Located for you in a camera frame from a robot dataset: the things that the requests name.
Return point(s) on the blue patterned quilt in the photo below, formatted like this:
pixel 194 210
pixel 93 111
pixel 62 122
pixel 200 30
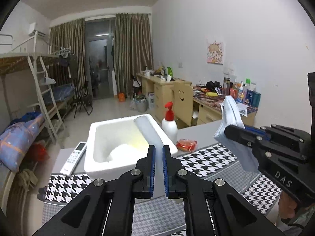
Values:
pixel 17 140

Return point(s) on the tan cloth bundle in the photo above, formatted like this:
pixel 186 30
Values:
pixel 27 178

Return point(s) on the red snack packet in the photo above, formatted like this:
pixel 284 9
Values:
pixel 187 145

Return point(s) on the white wall socket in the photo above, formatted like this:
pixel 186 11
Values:
pixel 228 71

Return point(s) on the houndstooth table mat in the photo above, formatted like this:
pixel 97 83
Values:
pixel 209 159

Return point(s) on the blue checked mattress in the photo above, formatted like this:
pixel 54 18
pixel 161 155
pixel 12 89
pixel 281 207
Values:
pixel 61 92

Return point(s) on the white pump bottle red cap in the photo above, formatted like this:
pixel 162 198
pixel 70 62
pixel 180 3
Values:
pixel 169 127

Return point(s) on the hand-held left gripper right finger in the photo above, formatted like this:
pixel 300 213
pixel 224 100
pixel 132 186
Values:
pixel 165 174

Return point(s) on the dark hanging clothes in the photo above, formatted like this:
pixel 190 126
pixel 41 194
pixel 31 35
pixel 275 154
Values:
pixel 71 65

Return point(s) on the glass balcony door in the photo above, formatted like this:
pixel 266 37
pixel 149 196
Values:
pixel 98 61

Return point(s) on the light blue face mask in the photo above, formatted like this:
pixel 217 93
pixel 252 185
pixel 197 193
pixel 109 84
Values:
pixel 230 113

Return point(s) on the wooden chair smiley cutout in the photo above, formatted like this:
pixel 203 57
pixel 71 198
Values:
pixel 182 108

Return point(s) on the grey trash bin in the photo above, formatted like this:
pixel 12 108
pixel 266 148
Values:
pixel 140 105

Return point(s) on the black folding chair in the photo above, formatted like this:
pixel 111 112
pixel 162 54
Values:
pixel 83 100
pixel 136 84

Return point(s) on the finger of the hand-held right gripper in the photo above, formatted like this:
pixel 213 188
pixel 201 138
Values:
pixel 258 132
pixel 238 135

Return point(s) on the white remote control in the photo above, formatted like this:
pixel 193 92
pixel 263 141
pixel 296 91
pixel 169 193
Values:
pixel 73 157

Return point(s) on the white carton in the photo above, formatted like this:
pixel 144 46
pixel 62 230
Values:
pixel 151 100

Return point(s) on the red bag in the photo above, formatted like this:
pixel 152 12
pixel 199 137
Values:
pixel 39 152

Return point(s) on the white foam box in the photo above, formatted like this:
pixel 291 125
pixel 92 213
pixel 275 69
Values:
pixel 98 167

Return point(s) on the yellow case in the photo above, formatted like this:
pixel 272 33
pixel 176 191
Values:
pixel 211 94

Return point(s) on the white bunk ladder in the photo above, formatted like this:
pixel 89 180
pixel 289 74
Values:
pixel 43 91

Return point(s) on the person's right hand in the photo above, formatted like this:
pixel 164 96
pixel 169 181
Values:
pixel 285 209

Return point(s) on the brown curtain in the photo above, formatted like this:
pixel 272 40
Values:
pixel 69 39
pixel 133 54

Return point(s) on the row of toiletry bottles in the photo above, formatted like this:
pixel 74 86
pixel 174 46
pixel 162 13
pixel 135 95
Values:
pixel 248 95

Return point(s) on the orange bucket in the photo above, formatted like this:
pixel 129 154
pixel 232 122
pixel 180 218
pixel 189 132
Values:
pixel 121 97

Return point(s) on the white metal bunk bed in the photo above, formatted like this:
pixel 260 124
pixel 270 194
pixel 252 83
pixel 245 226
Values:
pixel 14 59

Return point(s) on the cartoon wall poster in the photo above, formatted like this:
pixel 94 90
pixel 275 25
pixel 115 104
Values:
pixel 215 50

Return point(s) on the white air conditioner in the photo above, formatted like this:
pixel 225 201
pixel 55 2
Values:
pixel 37 29

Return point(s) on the plain wooden desk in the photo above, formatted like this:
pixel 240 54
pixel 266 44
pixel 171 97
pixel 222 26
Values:
pixel 160 98

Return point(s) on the printed paper sheets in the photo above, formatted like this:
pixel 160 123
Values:
pixel 243 109

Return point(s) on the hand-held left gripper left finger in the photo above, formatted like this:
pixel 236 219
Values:
pixel 152 172

